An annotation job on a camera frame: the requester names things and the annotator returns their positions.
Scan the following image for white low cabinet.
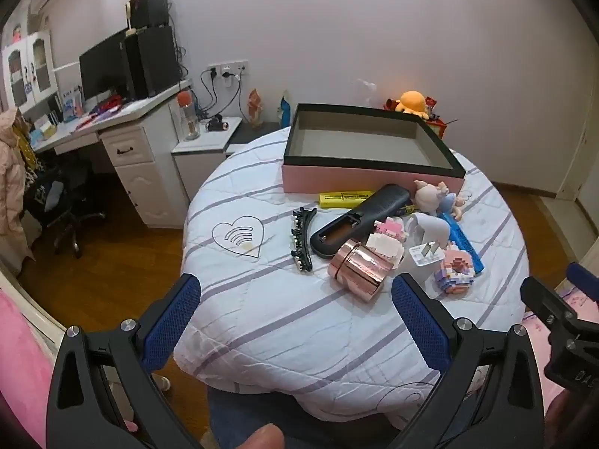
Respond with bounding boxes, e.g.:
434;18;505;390
171;117;241;201

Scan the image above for black office chair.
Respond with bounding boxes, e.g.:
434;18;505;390
23;156;107;259

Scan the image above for white display cabinet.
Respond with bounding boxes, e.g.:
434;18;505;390
2;30;58;114

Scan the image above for person left hand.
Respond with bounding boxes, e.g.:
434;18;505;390
238;424;285;449

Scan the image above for small black camera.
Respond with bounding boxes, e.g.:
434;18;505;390
205;114;229;132

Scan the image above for pig figurine toy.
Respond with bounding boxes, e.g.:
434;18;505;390
413;180;465;221

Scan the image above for orange cap water bottle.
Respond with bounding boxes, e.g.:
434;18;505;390
177;90;200;141

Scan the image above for rose gold cylinder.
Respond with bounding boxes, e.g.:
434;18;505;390
328;239;393;303

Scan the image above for black bench shelf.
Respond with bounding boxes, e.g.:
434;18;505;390
228;122;280;145

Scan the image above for blue white snack bag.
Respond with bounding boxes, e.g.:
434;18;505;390
277;90;292;129

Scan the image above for orange snack bag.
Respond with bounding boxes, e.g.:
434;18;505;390
247;88;263;128

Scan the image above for wall power strip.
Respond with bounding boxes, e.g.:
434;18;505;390
206;60;249;88

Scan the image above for pink black storage box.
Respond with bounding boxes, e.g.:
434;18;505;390
281;103;466;193

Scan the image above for white curved plastic device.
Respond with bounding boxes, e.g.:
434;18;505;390
404;213;450;248

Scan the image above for pink bedding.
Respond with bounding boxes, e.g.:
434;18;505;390
0;293;53;448

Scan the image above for red toy crate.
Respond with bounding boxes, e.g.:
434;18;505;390
384;94;448;139

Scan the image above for black computer tower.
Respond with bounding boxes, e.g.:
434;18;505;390
121;27;181;100

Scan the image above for pink donut block model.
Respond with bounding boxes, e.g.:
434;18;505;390
435;243;476;295

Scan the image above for pink white block model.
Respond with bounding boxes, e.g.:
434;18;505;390
365;217;408;269

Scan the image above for white charger plug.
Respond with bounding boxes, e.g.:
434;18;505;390
408;241;445;269

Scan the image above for white computer desk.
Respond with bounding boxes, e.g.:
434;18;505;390
33;80;191;229

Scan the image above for person right hand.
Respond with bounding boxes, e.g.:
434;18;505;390
544;387;599;449

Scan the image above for blue highlighter pen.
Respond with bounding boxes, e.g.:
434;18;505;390
438;213;484;275

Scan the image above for black computer monitor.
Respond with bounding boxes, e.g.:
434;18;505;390
79;30;127;100

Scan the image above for yellow highlighter pen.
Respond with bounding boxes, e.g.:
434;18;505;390
319;190;373;209

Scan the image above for orange octopus plush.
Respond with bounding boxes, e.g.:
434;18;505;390
395;90;428;120

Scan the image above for white striped quilt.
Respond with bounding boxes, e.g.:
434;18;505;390
173;126;530;424

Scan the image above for black hair clip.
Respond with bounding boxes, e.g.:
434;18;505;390
291;207;317;273

